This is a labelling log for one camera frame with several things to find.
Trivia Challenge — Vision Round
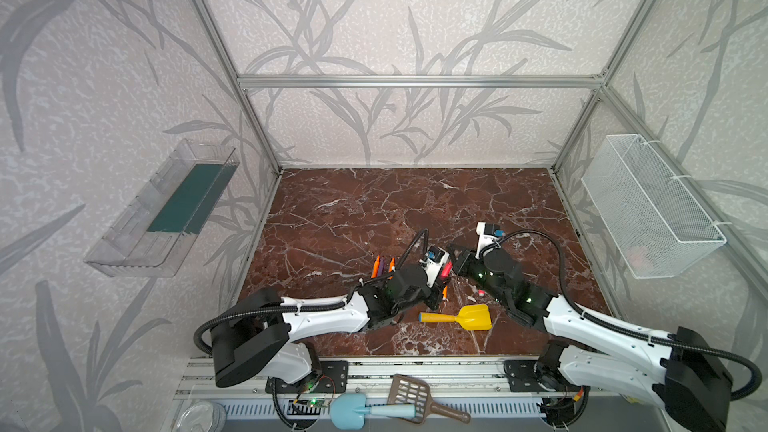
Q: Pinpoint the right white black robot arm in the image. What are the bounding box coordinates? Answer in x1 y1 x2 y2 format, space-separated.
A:
448 223 763 431

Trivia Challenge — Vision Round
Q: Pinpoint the white wire mesh basket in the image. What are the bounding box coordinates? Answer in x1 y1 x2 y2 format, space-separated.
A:
582 134 727 280

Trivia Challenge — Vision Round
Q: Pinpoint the yellow toy shovel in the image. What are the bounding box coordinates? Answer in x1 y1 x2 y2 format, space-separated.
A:
419 304 492 331

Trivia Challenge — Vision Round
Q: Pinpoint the brown slotted scoop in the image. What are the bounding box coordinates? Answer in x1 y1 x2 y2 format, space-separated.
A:
387 374 471 425

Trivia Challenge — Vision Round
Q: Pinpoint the light blue toy shovel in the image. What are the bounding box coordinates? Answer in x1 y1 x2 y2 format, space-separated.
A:
329 393 416 431

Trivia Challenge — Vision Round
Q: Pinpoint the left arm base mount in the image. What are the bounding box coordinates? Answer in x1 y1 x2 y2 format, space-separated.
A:
265 360 349 395

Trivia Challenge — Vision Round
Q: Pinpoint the clear round lid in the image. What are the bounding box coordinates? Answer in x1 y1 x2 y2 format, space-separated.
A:
172 401 227 432

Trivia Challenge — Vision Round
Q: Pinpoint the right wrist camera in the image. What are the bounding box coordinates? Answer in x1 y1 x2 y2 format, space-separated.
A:
475 222 504 259

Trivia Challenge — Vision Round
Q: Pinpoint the clear plastic wall tray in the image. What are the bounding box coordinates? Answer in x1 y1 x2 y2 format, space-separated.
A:
84 139 240 278

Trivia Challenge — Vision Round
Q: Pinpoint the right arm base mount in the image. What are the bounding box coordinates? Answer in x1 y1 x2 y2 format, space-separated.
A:
503 359 579 393

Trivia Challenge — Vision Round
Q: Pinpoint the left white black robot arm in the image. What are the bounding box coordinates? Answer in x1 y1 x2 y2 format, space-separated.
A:
193 230 452 388

